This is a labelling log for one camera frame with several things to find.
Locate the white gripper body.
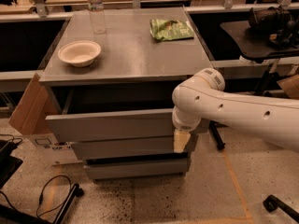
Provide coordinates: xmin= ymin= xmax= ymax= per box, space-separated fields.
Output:
xmin=172 ymin=106 xmax=201 ymax=133

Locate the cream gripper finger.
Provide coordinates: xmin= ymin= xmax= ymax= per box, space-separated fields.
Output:
xmin=173 ymin=130 xmax=191 ymax=153

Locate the grey top drawer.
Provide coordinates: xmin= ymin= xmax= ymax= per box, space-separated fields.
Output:
xmin=46 ymin=87 xmax=174 ymax=142

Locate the grey drawer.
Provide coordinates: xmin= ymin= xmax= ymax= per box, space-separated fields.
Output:
xmin=70 ymin=135 xmax=198 ymax=161
xmin=46 ymin=87 xmax=174 ymax=142
xmin=84 ymin=158 xmax=190 ymax=180

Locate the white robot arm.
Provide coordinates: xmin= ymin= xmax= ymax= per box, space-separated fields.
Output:
xmin=172 ymin=68 xmax=299 ymax=151

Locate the grey bottom drawer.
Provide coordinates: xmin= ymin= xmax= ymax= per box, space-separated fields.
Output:
xmin=84 ymin=158 xmax=190 ymax=180

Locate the grey middle drawer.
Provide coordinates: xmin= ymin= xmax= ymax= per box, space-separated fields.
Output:
xmin=70 ymin=135 xmax=198 ymax=161

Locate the grey drawer cabinet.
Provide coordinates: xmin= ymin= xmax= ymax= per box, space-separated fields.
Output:
xmin=40 ymin=7 xmax=210 ymax=168

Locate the green chip bag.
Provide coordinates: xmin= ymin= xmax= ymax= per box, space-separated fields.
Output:
xmin=149 ymin=19 xmax=194 ymax=41

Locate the black caster leg right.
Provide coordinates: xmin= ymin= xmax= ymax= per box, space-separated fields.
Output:
xmin=263 ymin=195 xmax=299 ymax=223

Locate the black stand leg left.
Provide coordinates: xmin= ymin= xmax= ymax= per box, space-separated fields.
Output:
xmin=52 ymin=183 xmax=84 ymax=224

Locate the white paper bowl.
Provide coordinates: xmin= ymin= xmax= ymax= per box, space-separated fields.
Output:
xmin=58 ymin=40 xmax=101 ymax=67

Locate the black device on table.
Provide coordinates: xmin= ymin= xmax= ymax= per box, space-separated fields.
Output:
xmin=249 ymin=6 xmax=299 ymax=48

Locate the brown cardboard box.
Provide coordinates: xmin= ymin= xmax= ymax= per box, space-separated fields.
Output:
xmin=8 ymin=74 xmax=79 ymax=165

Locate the clear plastic water bottle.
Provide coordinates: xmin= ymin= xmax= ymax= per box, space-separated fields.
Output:
xmin=87 ymin=0 xmax=106 ymax=34

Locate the black equipment at left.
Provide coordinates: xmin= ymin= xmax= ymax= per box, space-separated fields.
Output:
xmin=0 ymin=140 xmax=22 ymax=188

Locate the black cable on floor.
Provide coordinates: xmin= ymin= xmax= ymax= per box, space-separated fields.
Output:
xmin=36 ymin=175 xmax=73 ymax=219

